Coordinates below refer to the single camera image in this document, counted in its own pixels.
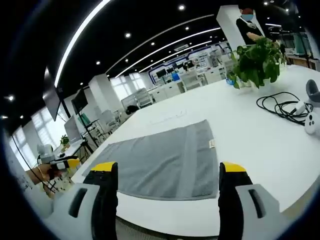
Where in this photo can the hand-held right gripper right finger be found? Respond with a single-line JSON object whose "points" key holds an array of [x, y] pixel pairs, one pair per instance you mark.
{"points": [[232, 197]]}

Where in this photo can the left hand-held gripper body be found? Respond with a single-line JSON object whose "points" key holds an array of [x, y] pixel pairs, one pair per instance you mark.
{"points": [[45, 152]]}

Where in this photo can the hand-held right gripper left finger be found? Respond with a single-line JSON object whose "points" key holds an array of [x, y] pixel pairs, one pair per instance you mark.
{"points": [[105, 195]]}

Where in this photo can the grey towel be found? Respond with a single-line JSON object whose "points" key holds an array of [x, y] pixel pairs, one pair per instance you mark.
{"points": [[160, 160]]}

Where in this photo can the person's left hand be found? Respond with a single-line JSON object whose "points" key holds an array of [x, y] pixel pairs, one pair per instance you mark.
{"points": [[48, 172]]}

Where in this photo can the small green plant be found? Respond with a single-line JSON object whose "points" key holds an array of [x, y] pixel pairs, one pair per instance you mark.
{"points": [[64, 140]]}

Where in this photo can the white table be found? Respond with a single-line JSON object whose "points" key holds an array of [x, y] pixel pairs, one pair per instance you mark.
{"points": [[245, 155]]}

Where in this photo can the hanging dark screen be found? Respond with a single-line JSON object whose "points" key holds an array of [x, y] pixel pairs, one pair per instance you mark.
{"points": [[52, 97]]}

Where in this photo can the black monitor on stand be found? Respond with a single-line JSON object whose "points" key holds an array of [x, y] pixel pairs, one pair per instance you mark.
{"points": [[80, 100]]}

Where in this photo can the white round controller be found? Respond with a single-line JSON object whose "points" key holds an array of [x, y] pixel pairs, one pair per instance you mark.
{"points": [[312, 123]]}

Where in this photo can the blue tissue packet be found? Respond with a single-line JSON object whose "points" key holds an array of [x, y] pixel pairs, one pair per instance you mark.
{"points": [[230, 81]]}

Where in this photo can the potted green plant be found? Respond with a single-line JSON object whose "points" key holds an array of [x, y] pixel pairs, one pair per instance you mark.
{"points": [[257, 62]]}

